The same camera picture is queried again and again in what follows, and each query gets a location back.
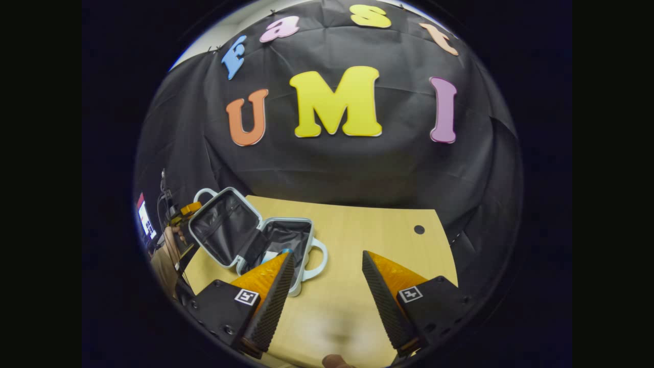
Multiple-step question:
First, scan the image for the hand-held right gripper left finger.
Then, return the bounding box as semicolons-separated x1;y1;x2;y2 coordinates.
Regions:
184;250;296;360

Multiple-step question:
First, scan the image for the computer monitor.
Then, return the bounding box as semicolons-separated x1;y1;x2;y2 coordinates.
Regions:
136;193;157;242

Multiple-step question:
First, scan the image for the pale blue skincare tube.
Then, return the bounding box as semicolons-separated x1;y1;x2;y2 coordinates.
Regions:
262;248;293;265

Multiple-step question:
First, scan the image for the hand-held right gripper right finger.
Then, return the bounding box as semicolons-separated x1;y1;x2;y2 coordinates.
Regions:
361;249;476;359

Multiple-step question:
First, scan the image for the black backdrop cloth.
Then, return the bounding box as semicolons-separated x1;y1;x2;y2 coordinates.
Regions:
134;0;523;292

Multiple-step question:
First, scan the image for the light blue suitcase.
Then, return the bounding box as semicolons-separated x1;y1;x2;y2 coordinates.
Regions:
188;187;328;298

